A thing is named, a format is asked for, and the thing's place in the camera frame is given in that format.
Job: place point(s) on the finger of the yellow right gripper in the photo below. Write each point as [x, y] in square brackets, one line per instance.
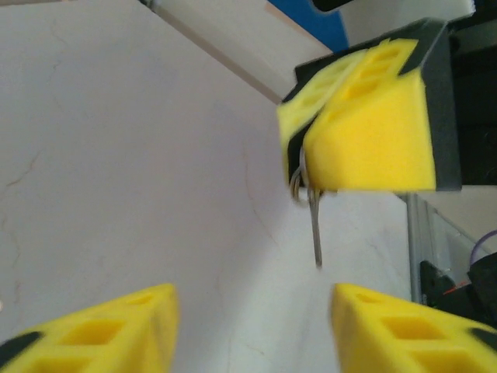
[372, 143]
[303, 101]

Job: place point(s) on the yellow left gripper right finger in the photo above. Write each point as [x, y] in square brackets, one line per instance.
[407, 338]

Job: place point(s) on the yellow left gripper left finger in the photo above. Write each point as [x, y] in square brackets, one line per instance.
[116, 334]

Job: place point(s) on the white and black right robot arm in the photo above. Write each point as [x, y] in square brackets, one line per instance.
[485, 287]

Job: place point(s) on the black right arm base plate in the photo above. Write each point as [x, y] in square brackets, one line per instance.
[435, 283]

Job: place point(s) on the long aluminium mounting rail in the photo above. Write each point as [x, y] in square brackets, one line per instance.
[415, 248]

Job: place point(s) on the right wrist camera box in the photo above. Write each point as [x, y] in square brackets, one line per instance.
[330, 4]

